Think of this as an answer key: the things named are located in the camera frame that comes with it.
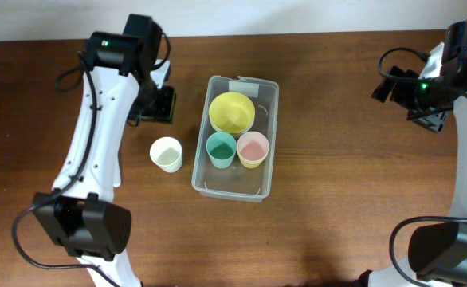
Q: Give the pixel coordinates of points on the yellow plastic bowl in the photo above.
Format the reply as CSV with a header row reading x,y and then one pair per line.
x,y
232,112

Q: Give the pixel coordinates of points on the white plastic bowl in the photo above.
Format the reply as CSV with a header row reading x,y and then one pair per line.
x,y
236,135

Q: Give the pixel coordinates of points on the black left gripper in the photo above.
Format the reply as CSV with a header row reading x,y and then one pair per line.
x,y
165,111

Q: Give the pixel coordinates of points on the white label on bin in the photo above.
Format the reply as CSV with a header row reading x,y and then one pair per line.
x,y
245,88

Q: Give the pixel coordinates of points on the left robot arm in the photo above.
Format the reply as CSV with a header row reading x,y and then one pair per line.
x,y
123,83

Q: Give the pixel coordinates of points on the clear plastic storage bin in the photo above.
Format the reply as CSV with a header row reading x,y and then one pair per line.
x,y
237,182

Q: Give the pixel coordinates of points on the pink plastic cup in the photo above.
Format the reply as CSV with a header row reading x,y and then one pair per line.
x,y
253,147

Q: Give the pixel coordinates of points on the white plastic cup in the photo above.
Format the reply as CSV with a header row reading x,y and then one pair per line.
x,y
166,153

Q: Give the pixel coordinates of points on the yellow plastic cup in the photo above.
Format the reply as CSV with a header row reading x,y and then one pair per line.
x,y
251,163

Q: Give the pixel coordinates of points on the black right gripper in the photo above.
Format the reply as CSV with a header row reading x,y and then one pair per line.
x,y
432,121

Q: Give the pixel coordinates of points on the green plastic cup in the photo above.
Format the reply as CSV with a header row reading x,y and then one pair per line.
x,y
221,148

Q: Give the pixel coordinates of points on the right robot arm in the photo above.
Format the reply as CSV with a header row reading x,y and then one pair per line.
x,y
431,250

